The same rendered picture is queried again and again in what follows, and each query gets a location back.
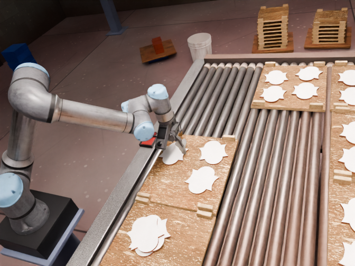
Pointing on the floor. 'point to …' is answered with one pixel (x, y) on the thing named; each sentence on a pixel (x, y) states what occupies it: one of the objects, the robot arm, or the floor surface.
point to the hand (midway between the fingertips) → (173, 152)
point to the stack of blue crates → (18, 55)
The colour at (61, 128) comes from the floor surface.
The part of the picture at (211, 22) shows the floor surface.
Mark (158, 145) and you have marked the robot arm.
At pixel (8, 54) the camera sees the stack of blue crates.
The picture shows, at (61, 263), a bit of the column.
